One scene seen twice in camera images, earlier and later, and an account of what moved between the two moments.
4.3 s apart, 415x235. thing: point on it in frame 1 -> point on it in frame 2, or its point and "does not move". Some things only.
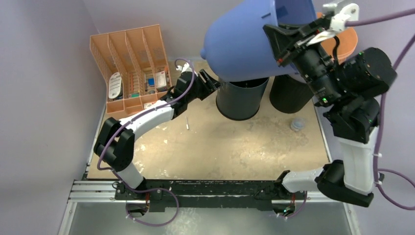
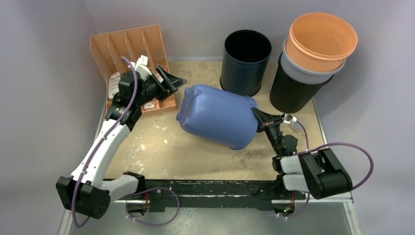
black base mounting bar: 198,195 does not move
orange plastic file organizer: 134,66 does not move
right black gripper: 292,47 -> 268,123
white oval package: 115,86 does not move
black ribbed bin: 289,94 does not move
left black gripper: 210,85 -> 171,83
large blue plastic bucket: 237,46 -> 219,116
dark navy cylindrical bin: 239,100 -> 245,55
